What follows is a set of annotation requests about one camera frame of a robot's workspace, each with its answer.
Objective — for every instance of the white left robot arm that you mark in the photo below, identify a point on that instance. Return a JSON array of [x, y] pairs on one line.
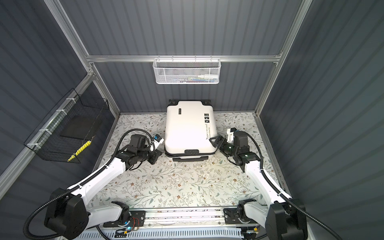
[[66, 210]]

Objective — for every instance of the yellow black striped tape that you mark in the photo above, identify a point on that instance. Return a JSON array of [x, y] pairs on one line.
[[82, 148]]

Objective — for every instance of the white perforated cable duct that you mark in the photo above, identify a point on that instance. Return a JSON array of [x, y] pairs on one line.
[[221, 233]]

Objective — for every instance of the black wire mesh basket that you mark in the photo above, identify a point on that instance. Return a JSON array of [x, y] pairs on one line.
[[72, 125]]

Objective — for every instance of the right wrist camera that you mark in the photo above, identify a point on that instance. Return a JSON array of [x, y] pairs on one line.
[[237, 139]]

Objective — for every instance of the white wire mesh basket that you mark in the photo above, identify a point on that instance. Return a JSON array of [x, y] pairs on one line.
[[187, 72]]

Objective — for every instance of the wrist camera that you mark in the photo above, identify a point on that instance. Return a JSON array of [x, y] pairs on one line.
[[237, 139], [142, 143]]

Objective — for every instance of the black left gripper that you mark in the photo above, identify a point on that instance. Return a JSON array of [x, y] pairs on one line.
[[155, 154]]

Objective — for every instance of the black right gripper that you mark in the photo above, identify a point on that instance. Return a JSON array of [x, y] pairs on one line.
[[221, 145]]

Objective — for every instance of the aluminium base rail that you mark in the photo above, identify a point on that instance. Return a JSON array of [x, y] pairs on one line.
[[183, 216]]

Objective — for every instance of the white black suitcase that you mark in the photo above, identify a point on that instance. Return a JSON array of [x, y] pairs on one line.
[[189, 127]]

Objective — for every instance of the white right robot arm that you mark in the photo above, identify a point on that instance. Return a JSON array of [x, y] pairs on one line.
[[252, 164]]

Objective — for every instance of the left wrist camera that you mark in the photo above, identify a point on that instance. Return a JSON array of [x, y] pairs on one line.
[[142, 143]]

